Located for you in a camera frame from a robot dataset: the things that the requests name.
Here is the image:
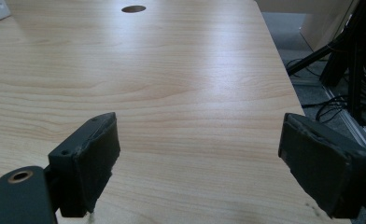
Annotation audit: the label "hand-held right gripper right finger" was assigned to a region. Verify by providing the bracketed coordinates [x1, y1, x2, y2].
[277, 112, 366, 219]

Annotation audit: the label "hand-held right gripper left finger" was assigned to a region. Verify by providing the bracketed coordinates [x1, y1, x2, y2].
[48, 112, 121, 218]

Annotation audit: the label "black metal stand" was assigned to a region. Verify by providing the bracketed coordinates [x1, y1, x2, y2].
[286, 0, 366, 127]

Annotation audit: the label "beige cabinet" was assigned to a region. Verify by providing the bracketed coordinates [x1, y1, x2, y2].
[255, 0, 361, 52]

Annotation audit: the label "black cables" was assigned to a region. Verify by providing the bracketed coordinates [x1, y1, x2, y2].
[285, 57, 366, 128]

